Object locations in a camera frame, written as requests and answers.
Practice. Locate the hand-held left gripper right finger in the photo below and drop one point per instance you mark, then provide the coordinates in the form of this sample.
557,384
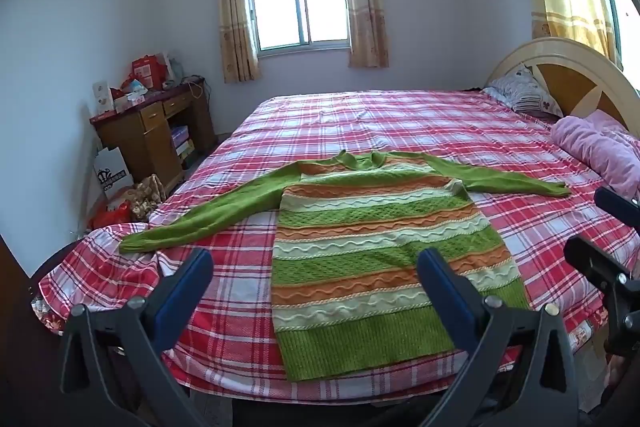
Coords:
440,287

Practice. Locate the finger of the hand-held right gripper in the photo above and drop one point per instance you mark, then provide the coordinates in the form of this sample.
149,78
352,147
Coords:
595,259
617,205

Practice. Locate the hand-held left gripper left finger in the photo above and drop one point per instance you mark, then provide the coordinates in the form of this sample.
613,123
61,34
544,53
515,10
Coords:
182,287

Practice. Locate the green orange striped knit sweater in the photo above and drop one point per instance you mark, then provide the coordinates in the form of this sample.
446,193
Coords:
375,257

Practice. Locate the pink blanket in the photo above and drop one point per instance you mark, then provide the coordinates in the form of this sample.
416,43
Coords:
595,147

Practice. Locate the brown patterned bag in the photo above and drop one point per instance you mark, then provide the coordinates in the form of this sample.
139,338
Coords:
145,199

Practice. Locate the red plastic bag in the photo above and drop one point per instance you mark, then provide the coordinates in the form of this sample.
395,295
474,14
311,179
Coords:
110,214

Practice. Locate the white paper bag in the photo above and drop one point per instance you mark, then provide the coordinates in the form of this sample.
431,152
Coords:
112,174

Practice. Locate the stacked boxes in desk shelf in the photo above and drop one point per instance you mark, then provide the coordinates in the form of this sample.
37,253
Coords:
181,142

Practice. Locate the brown wooden desk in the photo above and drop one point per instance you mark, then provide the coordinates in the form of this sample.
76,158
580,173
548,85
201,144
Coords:
145,142

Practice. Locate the patterned grey pillow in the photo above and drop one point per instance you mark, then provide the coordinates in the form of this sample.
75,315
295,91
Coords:
520,89

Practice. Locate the cream wooden headboard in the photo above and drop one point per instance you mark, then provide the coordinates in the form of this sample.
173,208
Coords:
565,57

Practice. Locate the bed with red plaid sheet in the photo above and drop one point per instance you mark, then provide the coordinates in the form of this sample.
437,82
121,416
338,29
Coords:
400,122

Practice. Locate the brown wooden door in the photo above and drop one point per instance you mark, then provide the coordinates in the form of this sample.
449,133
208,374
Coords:
15,317

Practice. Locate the pile of small boxes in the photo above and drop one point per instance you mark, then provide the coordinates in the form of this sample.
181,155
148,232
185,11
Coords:
130,94

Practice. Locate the red gift box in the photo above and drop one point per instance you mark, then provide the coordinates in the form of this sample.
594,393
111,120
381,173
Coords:
147,72

